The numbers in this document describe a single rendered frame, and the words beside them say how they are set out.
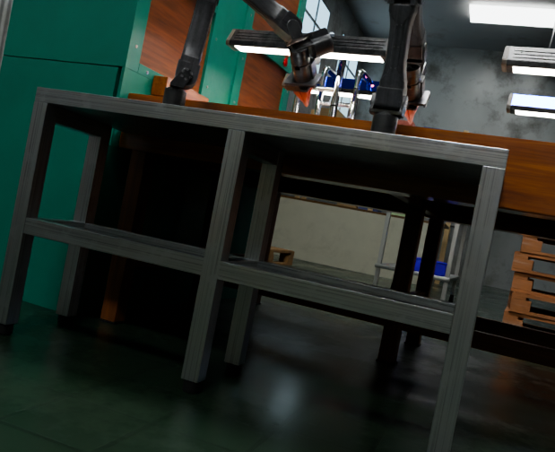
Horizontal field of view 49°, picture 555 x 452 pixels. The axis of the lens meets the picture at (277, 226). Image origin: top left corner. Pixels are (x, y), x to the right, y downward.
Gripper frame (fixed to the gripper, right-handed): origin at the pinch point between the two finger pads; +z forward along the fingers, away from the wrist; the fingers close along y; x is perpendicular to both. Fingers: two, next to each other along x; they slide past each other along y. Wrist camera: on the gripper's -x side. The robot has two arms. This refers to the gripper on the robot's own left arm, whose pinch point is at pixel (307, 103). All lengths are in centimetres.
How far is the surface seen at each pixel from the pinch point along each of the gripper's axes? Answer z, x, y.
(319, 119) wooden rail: -3.5, 11.6, -9.3
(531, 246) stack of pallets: 215, -158, -69
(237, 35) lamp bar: -2, -32, 41
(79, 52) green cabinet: -15, 6, 80
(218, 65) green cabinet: 20, -45, 62
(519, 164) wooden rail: 0, 15, -65
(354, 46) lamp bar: -2.0, -31.6, -5.0
